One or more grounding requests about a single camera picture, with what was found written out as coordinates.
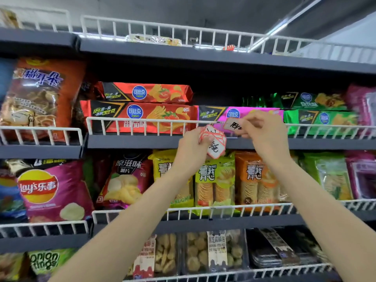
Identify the clear puff snack tub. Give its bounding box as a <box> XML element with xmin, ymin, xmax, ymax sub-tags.
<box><xmin>128</xmin><ymin>233</ymin><xmax>180</xmax><ymax>278</ymax></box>
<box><xmin>182</xmin><ymin>229</ymin><xmax>250</xmax><ymax>276</ymax></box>

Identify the green white-print snack bag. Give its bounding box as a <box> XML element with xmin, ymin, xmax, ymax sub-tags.
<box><xmin>28</xmin><ymin>249</ymin><xmax>79</xmax><ymax>277</ymax></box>

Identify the yellow-green cracker pack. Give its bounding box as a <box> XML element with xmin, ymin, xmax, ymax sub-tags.
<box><xmin>193</xmin><ymin>152</ymin><xmax>236</xmax><ymax>217</ymax></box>

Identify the clear plastic label holder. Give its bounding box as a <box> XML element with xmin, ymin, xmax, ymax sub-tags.
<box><xmin>211</xmin><ymin>205</ymin><xmax>236</xmax><ymax>218</ymax></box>

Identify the person's left forearm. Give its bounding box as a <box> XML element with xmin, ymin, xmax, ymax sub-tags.
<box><xmin>48</xmin><ymin>167</ymin><xmax>203</xmax><ymax>282</ymax></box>

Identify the clear yellow biscuit pack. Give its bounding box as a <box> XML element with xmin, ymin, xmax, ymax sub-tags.
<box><xmin>125</xmin><ymin>33</ymin><xmax>183</xmax><ymax>47</ymax></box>
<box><xmin>0</xmin><ymin>8</ymin><xmax>24</xmax><ymax>29</ymax></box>

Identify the brown snack bag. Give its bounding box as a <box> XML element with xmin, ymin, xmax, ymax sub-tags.
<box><xmin>0</xmin><ymin>252</ymin><xmax>26</xmax><ymax>282</ymax></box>

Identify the light blue chip bag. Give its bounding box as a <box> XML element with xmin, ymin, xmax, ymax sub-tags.
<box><xmin>0</xmin><ymin>170</ymin><xmax>27</xmax><ymax>221</ymax></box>

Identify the person's right hand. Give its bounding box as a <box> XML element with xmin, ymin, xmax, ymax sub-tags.
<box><xmin>234</xmin><ymin>109</ymin><xmax>292</xmax><ymax>168</ymax></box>

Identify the person's left hand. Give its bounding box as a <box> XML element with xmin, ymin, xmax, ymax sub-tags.
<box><xmin>173</xmin><ymin>127</ymin><xmax>215</xmax><ymax>177</ymax></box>

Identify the slanted ceiling strip light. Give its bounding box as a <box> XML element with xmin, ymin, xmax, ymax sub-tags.
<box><xmin>249</xmin><ymin>0</ymin><xmax>327</xmax><ymax>52</ymax></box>

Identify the green foil pack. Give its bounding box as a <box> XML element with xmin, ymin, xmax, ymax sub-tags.
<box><xmin>242</xmin><ymin>96</ymin><xmax>273</xmax><ymax>108</ymax></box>

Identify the black gold chip bag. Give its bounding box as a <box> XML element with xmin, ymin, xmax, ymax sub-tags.
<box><xmin>5</xmin><ymin>157</ymin><xmax>69</xmax><ymax>171</ymax></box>

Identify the single red-bordered white label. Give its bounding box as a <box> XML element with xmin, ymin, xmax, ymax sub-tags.
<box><xmin>222</xmin><ymin>117</ymin><xmax>246</xmax><ymax>134</ymax></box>

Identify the magenta long chip pack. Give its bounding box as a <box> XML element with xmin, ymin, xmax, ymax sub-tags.
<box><xmin>199</xmin><ymin>105</ymin><xmax>285</xmax><ymax>124</ymax></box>

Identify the purple clear cracker pack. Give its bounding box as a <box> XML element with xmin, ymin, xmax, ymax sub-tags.
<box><xmin>346</xmin><ymin>151</ymin><xmax>376</xmax><ymax>201</ymax></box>

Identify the purple clear snack pack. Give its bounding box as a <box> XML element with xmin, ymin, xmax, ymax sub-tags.
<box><xmin>345</xmin><ymin>84</ymin><xmax>376</xmax><ymax>127</ymax></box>

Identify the dark magenta chip bag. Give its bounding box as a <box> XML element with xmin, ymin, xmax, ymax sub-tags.
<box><xmin>96</xmin><ymin>152</ymin><xmax>154</xmax><ymax>210</ymax></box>

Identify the green chip bag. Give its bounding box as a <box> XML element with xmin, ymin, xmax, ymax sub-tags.
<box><xmin>82</xmin><ymin>157</ymin><xmax>98</xmax><ymax>200</ymax></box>

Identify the orange clear snack bag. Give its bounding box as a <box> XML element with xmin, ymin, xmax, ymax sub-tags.
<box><xmin>0</xmin><ymin>57</ymin><xmax>88</xmax><ymax>143</ymax></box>

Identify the green long chip pack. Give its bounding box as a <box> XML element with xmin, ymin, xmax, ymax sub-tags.
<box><xmin>270</xmin><ymin>91</ymin><xmax>349</xmax><ymax>111</ymax></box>
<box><xmin>283</xmin><ymin>110</ymin><xmax>360</xmax><ymax>136</ymax></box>

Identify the red long chip pack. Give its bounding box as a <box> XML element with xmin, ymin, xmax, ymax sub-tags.
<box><xmin>94</xmin><ymin>82</ymin><xmax>194</xmax><ymax>104</ymax></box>
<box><xmin>80</xmin><ymin>100</ymin><xmax>200</xmax><ymax>136</ymax></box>

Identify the person's right forearm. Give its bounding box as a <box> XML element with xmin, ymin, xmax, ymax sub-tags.
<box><xmin>264</xmin><ymin>157</ymin><xmax>376</xmax><ymax>282</ymax></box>

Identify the orange cracker pack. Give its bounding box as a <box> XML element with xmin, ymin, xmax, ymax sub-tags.
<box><xmin>235</xmin><ymin>151</ymin><xmax>280</xmax><ymax>208</ymax></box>

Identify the yellow cracker pack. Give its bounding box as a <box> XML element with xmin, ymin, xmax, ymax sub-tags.
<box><xmin>148</xmin><ymin>149</ymin><xmax>195</xmax><ymax>210</ymax></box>

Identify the stack of red-bordered price tags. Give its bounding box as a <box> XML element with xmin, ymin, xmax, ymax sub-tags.
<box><xmin>199</xmin><ymin>125</ymin><xmax>227</xmax><ymax>159</ymax></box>

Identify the dark plastic snack tray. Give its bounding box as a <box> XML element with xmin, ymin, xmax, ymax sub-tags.
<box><xmin>276</xmin><ymin>229</ymin><xmax>330</xmax><ymax>265</ymax></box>
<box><xmin>246</xmin><ymin>228</ymin><xmax>301</xmax><ymax>270</ymax></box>

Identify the green clear cracker pack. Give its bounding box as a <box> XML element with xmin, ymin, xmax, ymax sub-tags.
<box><xmin>299</xmin><ymin>152</ymin><xmax>354</xmax><ymax>201</ymax></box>

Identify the dark grey metal shelf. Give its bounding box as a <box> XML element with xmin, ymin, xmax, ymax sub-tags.
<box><xmin>0</xmin><ymin>5</ymin><xmax>376</xmax><ymax>282</ymax></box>

